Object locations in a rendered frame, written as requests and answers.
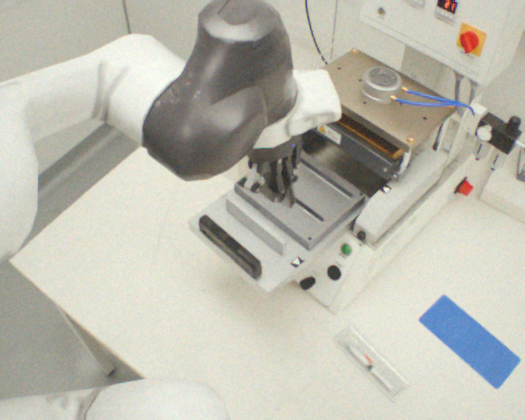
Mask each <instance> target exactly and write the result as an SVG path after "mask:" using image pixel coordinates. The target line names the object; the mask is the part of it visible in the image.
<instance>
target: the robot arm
mask: <svg viewBox="0 0 525 420"><path fill-rule="evenodd" d="M341 113H342V111H341V106H340V99H339V96H338V95H337V93H336V90H335V88H334V86H333V83H332V81H331V79H330V76H329V74H328V72H327V71H326V70H324V69H319V70H294V66H293V57H292V49H290V41H289V36H288V34H287V31H286V29H285V26H284V23H283V21H282V18H281V16H280V14H279V12H278V11H277V10H276V9H275V8H274V7H273V6H272V5H271V4H267V3H265V2H263V1H261V0H214V1H212V2H209V3H207V5H206V6H205V7H204V8H203V9H202V10H201V12H200V13H199V14H198V31H197V35H196V40H195V44H194V47H193V51H192V54H191V56H190V58H189V60H188V62H186V61H185V60H183V59H182V58H180V57H179V56H178V55H176V54H175V53H173V52H172V51H171V50H168V49H167V48H165V47H164V46H163V45H162V44H161V43H160V42H158V41H157V40H156V39H154V37H152V36H150V35H143V34H138V35H136V34H131V35H127V36H123V37H121V38H119V39H117V40H115V41H113V42H111V43H109V44H107V45H106V46H104V47H102V48H100V49H98V50H96V51H93V52H91V53H89V54H87V55H85V56H81V57H77V58H76V59H73V60H69V61H66V62H62V63H58V64H55V65H53V66H51V67H47V68H45V69H41V70H37V71H34V72H31V73H30V74H27V75H23V76H19V77H16V78H12V79H9V80H8V81H5V82H2V83H0V264H2V263H3V262H4V261H5V260H7V259H8V257H10V256H11V255H13V254H15V253H16V252H18V250H19V249H20V246H21V245H22V244H23V242H24V241H25V240H26V237H27V236H28V234H29V233H30V232H31V230H32V227H33V221H34V218H35V215H36V212H37V205H38V161H37V155H36V152H35V148H34V145H33V144H34V143H36V142H38V141H41V140H42V139H45V138H46V137H47V136H50V135H53V134H54V133H57V132H59V131H62V130H65V129H66V128H69V127H71V126H74V125H77V124H79V122H82V121H84V120H86V119H93V120H98V121H102V122H104V123H106V124H108V125H113V126H115V127H116V128H118V129H119V130H120V131H122V132H123V133H125V134H126V135H127V136H129V137H130V139H132V140H133V141H135V142H136V143H137V144H139V145H140V146H142V147H143V148H145V149H146V150H147V153H148V155H149V156H150V157H152V158H153V159H154V160H156V161H157V162H158V164H160V165H161V166H163V167H164V168H165V169H167V170H168V171H169V172H171V173H172V174H173V175H176V176H177V177H178V178H180V179H182V180H184V181H186V182H189V181H199V180H209V179H211V178H213V177H216V176H218V175H220V174H223V172H225V171H227V170H229V169H230V168H232V167H233V166H234V165H235V164H237V163H238V162H239V161H241V160H242V159H244V158H245V157H246V156H247V157H248V158H249V160H248V167H249V168H250V169H251V171H250V173H248V175H247V177H246V178H243V179H240V181H239V186H242V187H244V188H246V189H248V190H249V191H251V193H253V194H257V195H258V196H261V197H263V198H265V199H266V200H268V201H270V202H272V203H274V202H275V201H277V202H279V203H281V204H283V205H285V206H287V207H288V208H291V207H292V205H294V204H295V202H296V199H295V194H294V188H292V183H296V182H297V180H298V178H299V177H298V176H296V175H293V168H295V169H298V168H299V166H300V157H301V144H302V133H304V132H306V131H308V130H311V129H313V128H316V127H318V126H321V125H325V124H329V123H332V122H335V121H338V120H339V119H340V118H341ZM291 158H292V159H291ZM260 173H263V177H264V180H265V183H264V181H262V180H261V177H260ZM0 420H231V418H230V415H229V414H228V412H227V410H226V407H225V404H224V401H223V399H222V398H220V396H219V395H218V393H217V392H216V391H215V390H214V389H213V388H212V387H211V386H210V385H209V384H207V383H204V382H199V381H195V380H178V379H174V378H157V377H155V378H150V379H149V378H146V379H142V380H137V381H133V382H132V381H130V382H126V383H121V384H113V385H111V386H106V387H103V386H101V387H97V388H92V389H90V388H87V389H83V390H74V391H69V392H67V391H66V392H61V393H51V394H47V395H46V394H42V395H37V396H35V395H32V396H28V397H26V396H23V397H19V398H16V397H14V398H10V399H7V398H6V399H2V400H0Z"/></svg>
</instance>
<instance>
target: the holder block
mask: <svg viewBox="0 0 525 420"><path fill-rule="evenodd" d="M293 175H296V176H298V177H299V178H298V180H297V182H296V183H292V188H294V194H295V199H296V202H295V204H294V205H292V207H291V208H288V207H287V206H285V205H283V204H281V203H279V202H277V201H275V202H274V203H272V202H270V201H268V200H266V199H265V198H263V197H261V196H258V195H257V194H253V193H251V191H249V190H248V189H246V188H244V187H242V186H239V181H240V180H238V181H237V182H235V183H234V191H235V193H236V194H237V195H238V196H240V197H242V198H243V199H244V200H246V201H247V202H248V203H249V204H251V205H252V206H253V207H254V208H256V210H257V211H258V212H260V213H262V214H263V215H264V216H265V217H267V218H268V219H269V220H270V221H272V222H273V223H274V224H275V225H278V226H279V228H280V229H281V230H283V231H284V232H285V233H286V234H288V235H289V236H290V237H291V238H293V239H295V240H296V241H297V242H299V243H300V244H301V245H302V246H304V248H305V249H306V250H307V251H310V250H311V249H312V247H313V246H315V245H316V244H317V243H319V242H320V241H321V240H322V239H323V238H324V237H326V236H327V235H328V234H329V233H330V232H331V231H333V230H334V228H335V227H337V226H338V225H339V224H340V223H342V222H343V221H344V220H345V219H346V218H347V217H349V216H350V215H351V214H352V213H353V212H354V211H356V209H357V208H358V207H359V206H360V205H361V204H362V203H364V200H365V196H366V194H364V193H363V192H361V191H360V190H358V189H357V187H355V186H354V185H353V184H351V183H350V182H348V181H347V180H345V179H344V178H342V177H341V176H339V175H338V174H335V173H334V172H333V171H331V169H330V168H328V167H327V166H325V165H324V164H322V163H321V162H319V161H318V160H317V159H314V158H313V157H311V156H310V155H308V154H307V153H305V151H304V150H302V149H301V157H300V166H299V168H298V169H295V168H293Z"/></svg>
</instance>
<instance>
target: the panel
mask: <svg viewBox="0 0 525 420"><path fill-rule="evenodd" d="M344 244H346V245H348V246H349V247H350V253H349V255H344V254H343V252H342V249H341V248H342V246H343V245H344ZM364 246H365V244H364V243H362V242H361V241H359V240H358V239H357V238H355V237H354V236H353V235H351V234H350V233H349V232H347V233H345V234H344V235H343V236H342V237H341V238H340V239H339V240H337V241H335V242H334V243H333V244H332V245H331V246H330V247H329V248H327V250H326V251H325V252H324V253H323V254H322V255H321V256H320V257H318V258H317V259H315V260H314V261H313V262H312V263H311V264H309V265H308V266H307V267H306V268H305V270H304V271H303V272H302V273H300V274H299V275H298V276H296V277H295V278H294V279H293V281H295V282H296V283H297V284H299V285H300V282H301V280H303V279H304V278H306V277H311V276H312V277H313V278H315V283H316V284H314V285H313V286H312V287H311V288H310V289H308V290H306V291H307V292H309V293H310V294H311V295H312V296H313V297H314V298H316V299H317V300H318V301H319V302H320V303H321V304H323V305H324V306H325V307H326V308H327V309H329V310H330V308H331V306H333V304H334V302H335V300H336V298H337V297H338V295H339V293H340V291H341V289H342V287H343V285H344V283H345V281H346V279H347V277H348V275H349V274H350V273H351V271H352V269H353V268H354V266H355V264H356V262H357V260H358V258H359V255H360V253H361V252H362V250H363V248H364ZM330 267H335V268H337V270H338V271H339V277H338V279H337V280H335V281H333V280H331V279H330V278H329V277H328V275H327V270H328V268H330ZM300 286H301V285H300Z"/></svg>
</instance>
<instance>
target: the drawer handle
mask: <svg viewBox="0 0 525 420"><path fill-rule="evenodd" d="M198 227H199V232H201V233H203V234H205V233H206V232H207V233H208V234H209V235H210V236H211V237H213V238H214V239H215V240H216V241H217V242H218V243H219V244H220V245H223V247H224V248H225V249H226V250H227V251H228V252H229V253H230V254H232V255H233V256H234V257H235V258H236V259H237V260H238V261H239V262H242V263H243V264H244V265H245V267H246V268H247V269H248V270H250V276H251V277H252V278H253V279H256V278H257V277H259V276H260V275H261V274H262V273H263V265H262V262H261V260H260V259H257V258H256V257H255V256H254V255H253V254H252V253H250V252H249V251H248V250H247V249H246V248H245V247H244V246H242V244H240V243H239V242H238V241H237V240H236V239H234V238H233V237H232V236H231V235H230V234H229V233H227V232H226V231H225V230H224V229H222V228H221V226H219V225H218V224H217V223H216V222H215V221H214V220H213V219H211V218H210V217H209V216H208V215H202V216H201V217H199V219H198Z"/></svg>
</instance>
